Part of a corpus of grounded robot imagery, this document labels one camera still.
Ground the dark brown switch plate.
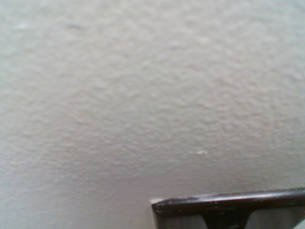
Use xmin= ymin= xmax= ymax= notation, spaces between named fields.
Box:
xmin=151 ymin=187 xmax=305 ymax=229

